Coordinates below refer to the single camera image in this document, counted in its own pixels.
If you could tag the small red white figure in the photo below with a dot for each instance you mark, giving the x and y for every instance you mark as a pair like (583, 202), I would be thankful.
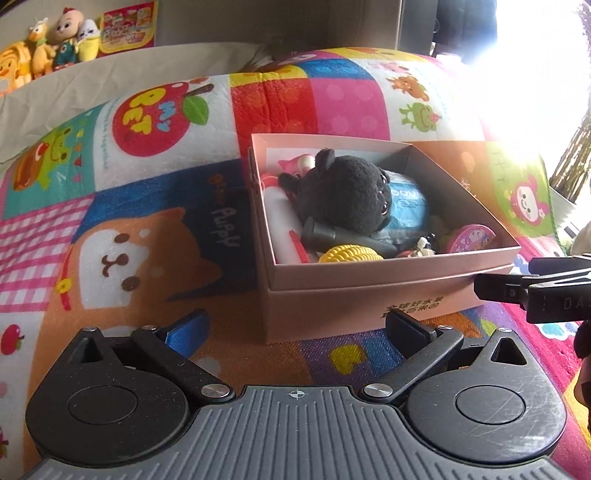
(418, 247)

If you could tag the colourful printed play mat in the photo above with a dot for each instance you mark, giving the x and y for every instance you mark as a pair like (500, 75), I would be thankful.
(138, 184)

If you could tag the white and red bottle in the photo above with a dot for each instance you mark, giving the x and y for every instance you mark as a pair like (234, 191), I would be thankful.
(284, 226)

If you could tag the white potted plant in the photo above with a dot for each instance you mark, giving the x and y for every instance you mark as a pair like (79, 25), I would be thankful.
(572, 203)

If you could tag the banana plush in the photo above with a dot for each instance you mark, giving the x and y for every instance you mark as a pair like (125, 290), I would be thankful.
(88, 41)

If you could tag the person's right hand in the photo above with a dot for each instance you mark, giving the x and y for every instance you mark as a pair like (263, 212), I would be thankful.
(582, 390)

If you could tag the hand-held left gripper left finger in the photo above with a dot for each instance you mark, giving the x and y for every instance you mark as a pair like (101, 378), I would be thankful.
(187, 333)

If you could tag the black flashlight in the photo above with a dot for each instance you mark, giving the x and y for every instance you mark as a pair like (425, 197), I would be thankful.
(332, 236)

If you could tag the yellow duck backpack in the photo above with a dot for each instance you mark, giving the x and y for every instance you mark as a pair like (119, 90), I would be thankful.
(14, 69)

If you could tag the yellow duck plush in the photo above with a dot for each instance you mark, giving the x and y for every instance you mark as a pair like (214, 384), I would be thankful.
(41, 50)

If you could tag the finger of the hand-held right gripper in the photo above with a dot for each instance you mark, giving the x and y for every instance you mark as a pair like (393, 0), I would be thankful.
(501, 288)
(558, 265)

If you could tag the yellow corn toy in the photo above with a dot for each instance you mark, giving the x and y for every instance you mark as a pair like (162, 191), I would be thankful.
(348, 254)

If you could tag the blue wet wipes packet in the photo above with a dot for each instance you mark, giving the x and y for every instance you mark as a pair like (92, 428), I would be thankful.
(408, 203)

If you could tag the pudding toy with pink base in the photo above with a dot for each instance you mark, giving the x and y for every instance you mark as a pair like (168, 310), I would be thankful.
(471, 240)

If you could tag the boy doll plush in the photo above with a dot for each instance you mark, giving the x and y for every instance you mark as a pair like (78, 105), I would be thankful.
(67, 39)

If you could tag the pink round toy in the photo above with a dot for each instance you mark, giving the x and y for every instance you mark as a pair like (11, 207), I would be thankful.
(295, 165)

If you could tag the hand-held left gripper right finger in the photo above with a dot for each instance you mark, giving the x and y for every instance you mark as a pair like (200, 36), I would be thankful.
(408, 333)

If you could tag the pink cardboard box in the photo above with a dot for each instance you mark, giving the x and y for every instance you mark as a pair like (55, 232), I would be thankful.
(369, 295)

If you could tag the colourful toy carton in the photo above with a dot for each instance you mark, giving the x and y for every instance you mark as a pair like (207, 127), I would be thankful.
(129, 27)

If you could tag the black plush toy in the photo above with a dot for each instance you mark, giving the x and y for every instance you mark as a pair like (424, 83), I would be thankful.
(346, 189)

